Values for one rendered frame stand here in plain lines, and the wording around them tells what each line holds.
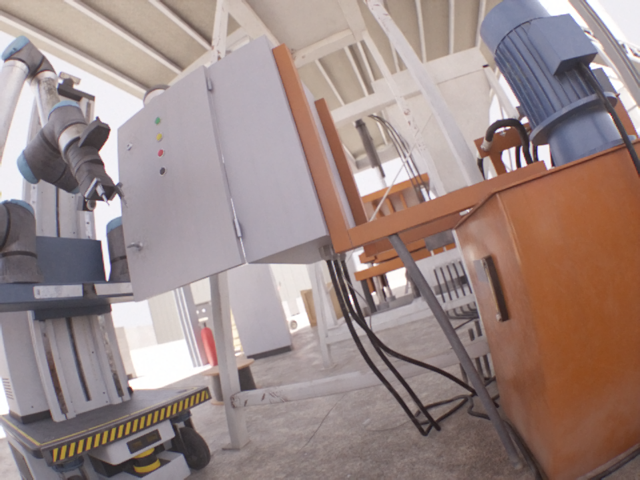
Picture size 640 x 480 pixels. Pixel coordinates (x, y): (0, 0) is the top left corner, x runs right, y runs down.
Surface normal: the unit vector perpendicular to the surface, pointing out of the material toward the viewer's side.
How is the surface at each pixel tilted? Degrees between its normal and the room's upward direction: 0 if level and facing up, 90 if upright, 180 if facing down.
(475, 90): 110
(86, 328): 90
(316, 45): 90
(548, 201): 90
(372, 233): 90
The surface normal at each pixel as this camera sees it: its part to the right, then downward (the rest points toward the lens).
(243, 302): 0.02, -0.18
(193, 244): -0.32, -0.07
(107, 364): 0.88, -0.33
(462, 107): -0.22, 0.25
